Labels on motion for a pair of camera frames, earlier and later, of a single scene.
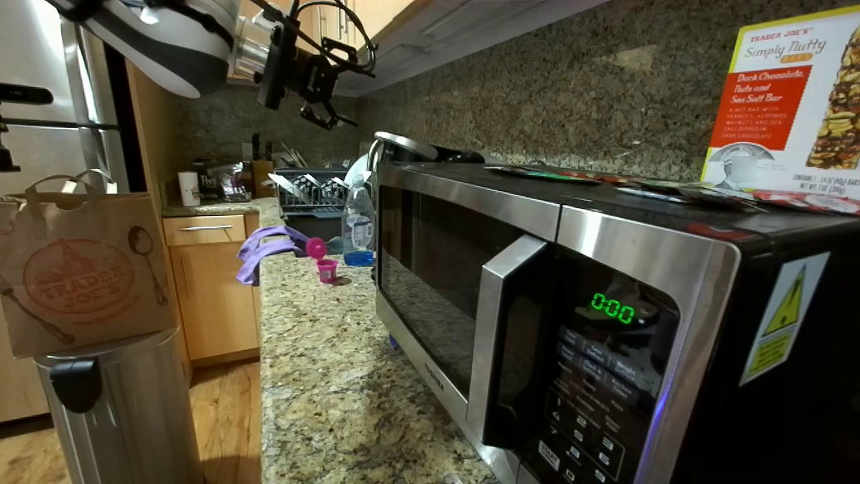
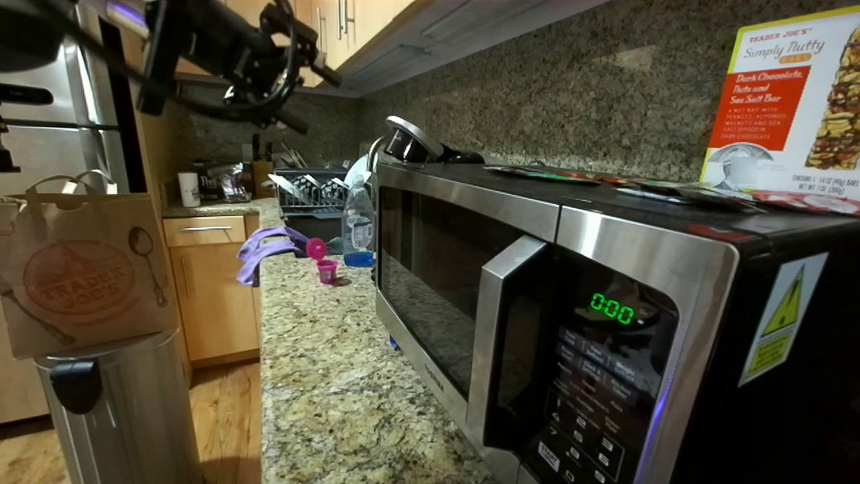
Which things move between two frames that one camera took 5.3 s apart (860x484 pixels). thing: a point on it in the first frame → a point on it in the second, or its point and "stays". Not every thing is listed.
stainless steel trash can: x=123 y=413 stays
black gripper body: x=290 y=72 → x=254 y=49
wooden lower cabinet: x=219 y=311 stays
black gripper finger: x=322 y=115 → x=328 y=73
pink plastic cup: x=325 y=265 stays
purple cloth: x=262 y=244 stays
